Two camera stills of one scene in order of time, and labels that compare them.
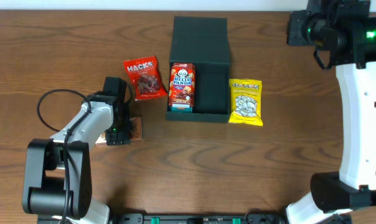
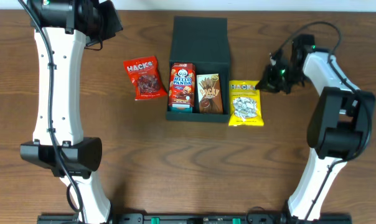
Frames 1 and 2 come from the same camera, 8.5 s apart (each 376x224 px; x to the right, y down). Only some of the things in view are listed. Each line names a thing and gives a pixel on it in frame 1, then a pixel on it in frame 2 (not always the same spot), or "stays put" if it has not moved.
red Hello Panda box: x=182 y=85 stays put
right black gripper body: x=305 y=31 → x=282 y=76
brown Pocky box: x=136 y=127 → x=210 y=94
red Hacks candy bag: x=145 y=76 stays put
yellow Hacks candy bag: x=245 y=101 stays put
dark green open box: x=204 y=41 stays put
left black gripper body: x=121 y=132 → x=103 y=22
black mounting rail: x=198 y=218 stays put
